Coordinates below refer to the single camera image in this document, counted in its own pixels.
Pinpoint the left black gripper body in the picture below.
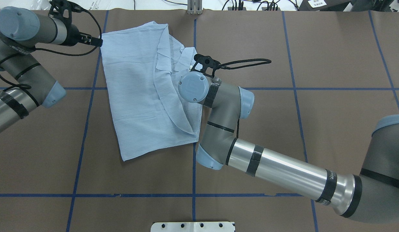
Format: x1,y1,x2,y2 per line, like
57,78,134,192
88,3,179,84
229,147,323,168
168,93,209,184
48,0,92,46

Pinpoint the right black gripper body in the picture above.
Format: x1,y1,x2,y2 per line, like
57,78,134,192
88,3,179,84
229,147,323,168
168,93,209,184
190,54,221,78

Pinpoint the light blue button shirt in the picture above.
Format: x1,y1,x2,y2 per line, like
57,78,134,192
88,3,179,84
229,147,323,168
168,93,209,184
101,22,202,161

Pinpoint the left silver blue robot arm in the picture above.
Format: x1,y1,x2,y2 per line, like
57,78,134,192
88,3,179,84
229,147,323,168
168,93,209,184
0,0,103,133

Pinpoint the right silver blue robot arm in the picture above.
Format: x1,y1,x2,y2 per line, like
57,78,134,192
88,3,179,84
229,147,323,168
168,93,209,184
178,54,399,224

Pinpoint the clear plastic bag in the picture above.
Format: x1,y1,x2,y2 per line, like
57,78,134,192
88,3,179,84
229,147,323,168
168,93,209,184
28,0,51,10

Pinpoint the aluminium frame post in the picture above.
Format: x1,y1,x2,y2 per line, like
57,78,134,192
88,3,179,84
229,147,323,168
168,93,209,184
187,0,203,15

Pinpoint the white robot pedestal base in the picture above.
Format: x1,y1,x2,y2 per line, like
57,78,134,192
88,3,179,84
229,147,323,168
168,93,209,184
150,221,236,232

